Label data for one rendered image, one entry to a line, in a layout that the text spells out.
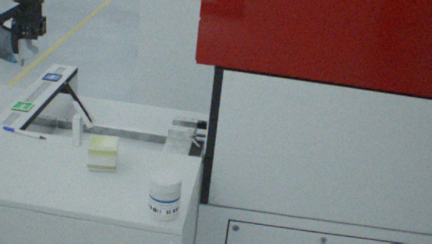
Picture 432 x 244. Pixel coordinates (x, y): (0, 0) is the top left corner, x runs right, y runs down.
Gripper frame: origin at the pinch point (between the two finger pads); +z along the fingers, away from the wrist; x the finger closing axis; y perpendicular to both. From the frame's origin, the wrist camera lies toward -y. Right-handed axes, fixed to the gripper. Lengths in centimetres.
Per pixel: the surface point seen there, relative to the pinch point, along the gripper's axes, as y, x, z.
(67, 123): 9.4, 16.9, 26.6
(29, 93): -1.6, 11.2, 14.7
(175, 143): 48, 7, 23
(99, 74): -52, 276, 111
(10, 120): 0.3, -8.7, 15.0
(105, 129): 22.6, 16.9, 26.5
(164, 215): 54, -48, 13
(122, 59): -44, 316, 111
